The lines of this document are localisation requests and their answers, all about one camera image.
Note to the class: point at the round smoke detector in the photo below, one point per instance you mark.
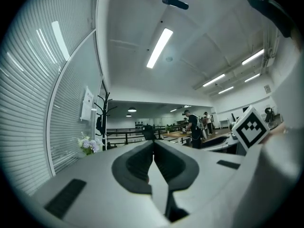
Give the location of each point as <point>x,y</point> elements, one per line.
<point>169,59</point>

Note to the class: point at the black coat rack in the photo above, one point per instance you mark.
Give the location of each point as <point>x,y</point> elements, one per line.
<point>105,117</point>

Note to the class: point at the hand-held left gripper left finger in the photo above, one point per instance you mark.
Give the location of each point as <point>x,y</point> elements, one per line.
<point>133,170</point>

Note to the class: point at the wooden table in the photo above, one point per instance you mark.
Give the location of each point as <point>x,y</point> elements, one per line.
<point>175,134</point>

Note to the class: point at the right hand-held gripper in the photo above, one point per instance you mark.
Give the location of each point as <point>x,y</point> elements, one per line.
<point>251,127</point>

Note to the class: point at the small green potted plant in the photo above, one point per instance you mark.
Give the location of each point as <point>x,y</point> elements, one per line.
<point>168,128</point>

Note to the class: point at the small wall sign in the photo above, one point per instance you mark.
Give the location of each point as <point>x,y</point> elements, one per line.
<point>267,89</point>

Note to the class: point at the person's right forearm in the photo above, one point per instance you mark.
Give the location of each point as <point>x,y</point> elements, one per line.
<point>278,129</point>

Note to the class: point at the person's grey shirt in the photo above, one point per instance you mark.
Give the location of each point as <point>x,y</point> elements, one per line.
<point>280,174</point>

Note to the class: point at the pale flower bouquet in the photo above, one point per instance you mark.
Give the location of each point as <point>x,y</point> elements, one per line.
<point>90,144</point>

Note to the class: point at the long ceiling strip light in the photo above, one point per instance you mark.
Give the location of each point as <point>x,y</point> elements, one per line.
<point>225,90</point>
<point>213,80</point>
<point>252,77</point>
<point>159,47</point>
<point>253,57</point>

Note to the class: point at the black equipment stand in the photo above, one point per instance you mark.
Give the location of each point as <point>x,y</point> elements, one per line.
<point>269,115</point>

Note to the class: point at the black office chair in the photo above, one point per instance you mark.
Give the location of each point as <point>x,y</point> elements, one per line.
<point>149,133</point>

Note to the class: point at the white window blinds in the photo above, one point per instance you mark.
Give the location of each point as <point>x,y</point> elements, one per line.
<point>26,103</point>

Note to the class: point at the person's black printed sleeve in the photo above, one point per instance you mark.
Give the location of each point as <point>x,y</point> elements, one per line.
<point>273,11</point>

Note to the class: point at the black metal railing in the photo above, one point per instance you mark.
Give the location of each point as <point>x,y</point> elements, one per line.
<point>123,133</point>

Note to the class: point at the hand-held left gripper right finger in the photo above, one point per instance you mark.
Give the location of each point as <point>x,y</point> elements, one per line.
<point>177,167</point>

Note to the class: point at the black hanging bag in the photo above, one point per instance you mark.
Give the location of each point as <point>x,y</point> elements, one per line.
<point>99,125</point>

